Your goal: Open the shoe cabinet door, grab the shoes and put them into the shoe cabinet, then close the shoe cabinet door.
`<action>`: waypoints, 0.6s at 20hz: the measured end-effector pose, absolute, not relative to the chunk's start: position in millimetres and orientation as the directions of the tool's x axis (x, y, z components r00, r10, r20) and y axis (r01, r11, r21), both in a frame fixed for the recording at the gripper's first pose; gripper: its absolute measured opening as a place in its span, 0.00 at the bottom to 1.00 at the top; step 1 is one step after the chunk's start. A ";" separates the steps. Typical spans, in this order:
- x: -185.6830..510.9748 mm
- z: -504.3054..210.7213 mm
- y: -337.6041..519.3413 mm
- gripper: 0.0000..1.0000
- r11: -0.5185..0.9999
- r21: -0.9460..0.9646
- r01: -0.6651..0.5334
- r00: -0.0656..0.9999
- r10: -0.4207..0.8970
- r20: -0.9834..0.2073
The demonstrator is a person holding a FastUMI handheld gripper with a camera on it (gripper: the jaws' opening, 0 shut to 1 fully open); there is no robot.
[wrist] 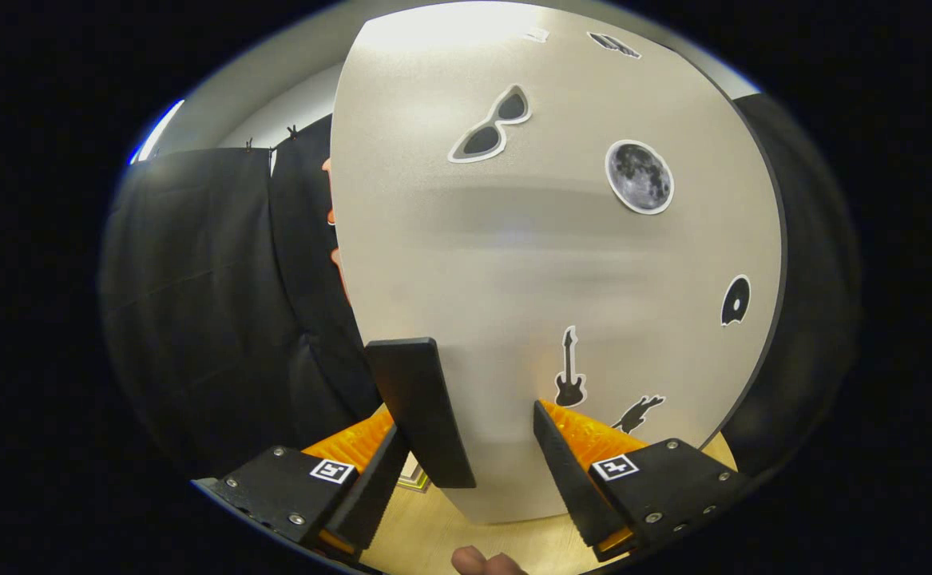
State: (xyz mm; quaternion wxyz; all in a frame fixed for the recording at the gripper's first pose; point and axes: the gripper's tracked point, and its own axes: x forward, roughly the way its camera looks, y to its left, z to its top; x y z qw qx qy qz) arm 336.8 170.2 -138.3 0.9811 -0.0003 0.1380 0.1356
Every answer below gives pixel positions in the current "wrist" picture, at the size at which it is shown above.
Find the yellow-edged book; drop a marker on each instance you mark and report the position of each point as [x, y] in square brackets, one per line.
[415, 475]

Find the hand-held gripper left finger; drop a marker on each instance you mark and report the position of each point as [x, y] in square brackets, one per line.
[374, 495]

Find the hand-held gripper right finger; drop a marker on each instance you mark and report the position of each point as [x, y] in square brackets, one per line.
[565, 471]

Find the black backdrop cloth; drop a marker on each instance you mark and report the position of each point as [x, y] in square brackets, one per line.
[210, 279]

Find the row of black cloth clips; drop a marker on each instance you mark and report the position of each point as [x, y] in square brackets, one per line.
[292, 131]

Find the beige shoe cabinet door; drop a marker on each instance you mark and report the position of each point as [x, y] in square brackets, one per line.
[513, 263]

